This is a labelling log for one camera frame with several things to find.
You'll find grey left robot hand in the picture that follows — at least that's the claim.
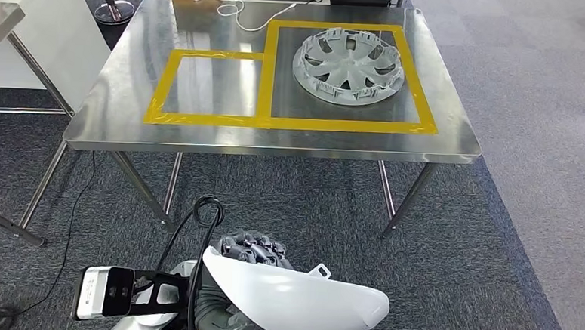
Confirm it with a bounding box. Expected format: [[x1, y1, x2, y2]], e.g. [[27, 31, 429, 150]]
[[215, 227, 296, 271]]

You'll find white plastic car part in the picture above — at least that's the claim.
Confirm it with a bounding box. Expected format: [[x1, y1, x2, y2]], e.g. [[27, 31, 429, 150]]
[[199, 245, 393, 330]]

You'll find steel workbench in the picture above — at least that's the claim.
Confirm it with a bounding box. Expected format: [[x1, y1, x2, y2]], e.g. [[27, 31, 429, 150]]
[[57, 0, 491, 245]]

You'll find grey wheel cover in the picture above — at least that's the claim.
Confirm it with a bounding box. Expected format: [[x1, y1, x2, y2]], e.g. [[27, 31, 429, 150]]
[[290, 25, 408, 109]]

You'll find white cabinet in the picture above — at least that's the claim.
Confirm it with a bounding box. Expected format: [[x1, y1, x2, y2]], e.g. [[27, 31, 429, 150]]
[[0, 0, 115, 116]]

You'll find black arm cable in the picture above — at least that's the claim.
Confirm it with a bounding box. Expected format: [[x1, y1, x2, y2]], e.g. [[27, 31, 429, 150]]
[[151, 191, 226, 330]]

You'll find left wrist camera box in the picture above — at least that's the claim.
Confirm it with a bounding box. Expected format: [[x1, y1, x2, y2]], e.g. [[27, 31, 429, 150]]
[[71, 264, 137, 325]]

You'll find yellow tape frame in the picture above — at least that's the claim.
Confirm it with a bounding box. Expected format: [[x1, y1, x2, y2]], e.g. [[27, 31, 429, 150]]
[[143, 11, 444, 140]]

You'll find thin black floor cable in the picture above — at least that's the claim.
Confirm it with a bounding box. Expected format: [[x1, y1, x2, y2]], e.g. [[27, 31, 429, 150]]
[[0, 146, 98, 325]]

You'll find white cable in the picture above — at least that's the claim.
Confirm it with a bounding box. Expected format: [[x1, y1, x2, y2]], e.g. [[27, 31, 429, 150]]
[[193, 0, 298, 35]]

